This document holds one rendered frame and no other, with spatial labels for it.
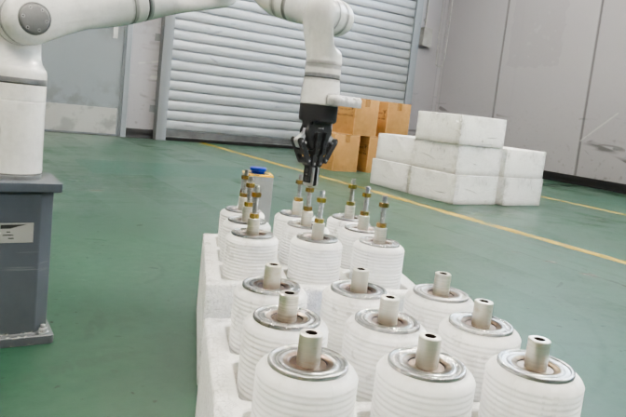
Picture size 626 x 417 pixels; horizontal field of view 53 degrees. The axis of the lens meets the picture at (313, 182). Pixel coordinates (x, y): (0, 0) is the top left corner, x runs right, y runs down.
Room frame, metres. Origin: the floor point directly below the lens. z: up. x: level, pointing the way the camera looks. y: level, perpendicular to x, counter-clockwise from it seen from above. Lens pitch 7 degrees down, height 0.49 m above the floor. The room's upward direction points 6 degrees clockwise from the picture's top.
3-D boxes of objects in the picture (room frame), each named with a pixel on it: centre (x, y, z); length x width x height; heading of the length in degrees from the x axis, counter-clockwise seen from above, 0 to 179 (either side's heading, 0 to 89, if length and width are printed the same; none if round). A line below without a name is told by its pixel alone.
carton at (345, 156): (5.16, -0.16, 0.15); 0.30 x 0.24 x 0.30; 31
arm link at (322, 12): (1.22, 0.01, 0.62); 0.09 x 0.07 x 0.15; 146
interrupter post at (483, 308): (0.72, -0.22, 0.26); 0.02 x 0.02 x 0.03
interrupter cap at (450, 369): (0.58, -0.13, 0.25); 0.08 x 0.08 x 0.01
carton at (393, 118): (5.45, -0.59, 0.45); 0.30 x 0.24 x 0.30; 30
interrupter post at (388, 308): (0.70, -0.10, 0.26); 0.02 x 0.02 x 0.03
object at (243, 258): (1.09, 0.10, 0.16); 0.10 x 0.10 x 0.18
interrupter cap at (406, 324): (0.70, -0.10, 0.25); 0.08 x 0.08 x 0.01
